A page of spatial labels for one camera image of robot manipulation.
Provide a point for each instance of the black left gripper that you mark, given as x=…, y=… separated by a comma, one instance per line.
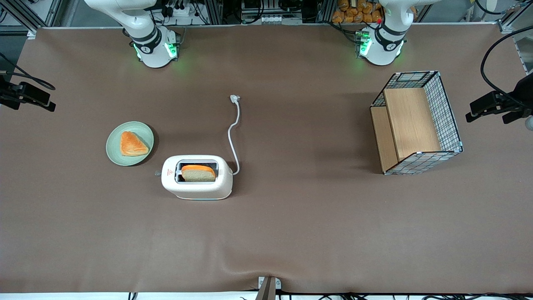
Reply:
x=523, y=92

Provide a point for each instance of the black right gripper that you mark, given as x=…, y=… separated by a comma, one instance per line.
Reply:
x=5, y=92

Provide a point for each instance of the white two-slot toaster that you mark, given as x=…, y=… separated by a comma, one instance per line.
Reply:
x=200, y=189

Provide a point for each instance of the triangular orange toast piece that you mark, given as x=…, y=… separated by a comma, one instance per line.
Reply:
x=131, y=145

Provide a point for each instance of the pale green plate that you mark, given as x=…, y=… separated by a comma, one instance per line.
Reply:
x=139, y=131

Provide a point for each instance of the pile of orange buns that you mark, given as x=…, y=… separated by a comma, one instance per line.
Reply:
x=354, y=14

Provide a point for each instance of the white power strip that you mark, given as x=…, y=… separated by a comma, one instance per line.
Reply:
x=183, y=11

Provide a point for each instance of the bread slice with orange crust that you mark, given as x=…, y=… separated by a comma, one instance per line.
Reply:
x=199, y=174

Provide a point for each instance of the brown table mat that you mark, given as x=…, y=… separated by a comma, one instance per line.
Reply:
x=291, y=233

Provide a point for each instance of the white connector block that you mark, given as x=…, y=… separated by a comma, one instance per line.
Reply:
x=272, y=19

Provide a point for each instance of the metal table clamp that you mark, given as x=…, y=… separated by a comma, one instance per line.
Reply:
x=268, y=289

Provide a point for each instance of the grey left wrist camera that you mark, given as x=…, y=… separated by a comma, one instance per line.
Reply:
x=529, y=123

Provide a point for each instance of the aluminium frame profile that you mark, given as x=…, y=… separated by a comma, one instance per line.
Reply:
x=53, y=14
x=510, y=21

